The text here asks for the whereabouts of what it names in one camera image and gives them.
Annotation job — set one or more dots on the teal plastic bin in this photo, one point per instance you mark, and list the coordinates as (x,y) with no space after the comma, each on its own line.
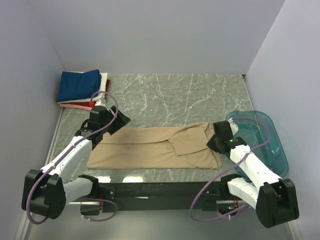
(254,127)

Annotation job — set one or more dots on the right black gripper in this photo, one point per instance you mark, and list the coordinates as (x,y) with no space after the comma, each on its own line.
(211,145)

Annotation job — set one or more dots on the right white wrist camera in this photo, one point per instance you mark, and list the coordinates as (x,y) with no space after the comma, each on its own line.
(234,127)

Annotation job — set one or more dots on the beige t shirt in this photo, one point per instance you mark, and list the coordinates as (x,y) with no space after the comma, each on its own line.
(179,147)

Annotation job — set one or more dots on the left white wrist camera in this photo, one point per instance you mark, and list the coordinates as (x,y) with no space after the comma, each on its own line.
(99,102)

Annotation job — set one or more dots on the folded pink t shirt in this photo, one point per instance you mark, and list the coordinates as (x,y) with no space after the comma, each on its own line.
(75,106)

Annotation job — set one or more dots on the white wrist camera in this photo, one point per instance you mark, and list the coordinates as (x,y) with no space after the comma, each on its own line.
(234,127)
(99,102)

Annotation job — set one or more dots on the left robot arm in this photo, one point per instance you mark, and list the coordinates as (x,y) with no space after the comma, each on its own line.
(47,191)

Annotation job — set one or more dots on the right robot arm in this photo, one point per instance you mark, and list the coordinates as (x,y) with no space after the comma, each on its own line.
(273,198)

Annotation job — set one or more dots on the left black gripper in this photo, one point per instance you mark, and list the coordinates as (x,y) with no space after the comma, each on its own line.
(119,121)

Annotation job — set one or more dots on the black base beam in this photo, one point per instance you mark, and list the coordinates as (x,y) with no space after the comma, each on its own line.
(145,196)

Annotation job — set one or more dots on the folded blue t shirt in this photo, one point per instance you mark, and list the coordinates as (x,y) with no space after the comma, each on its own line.
(76,86)

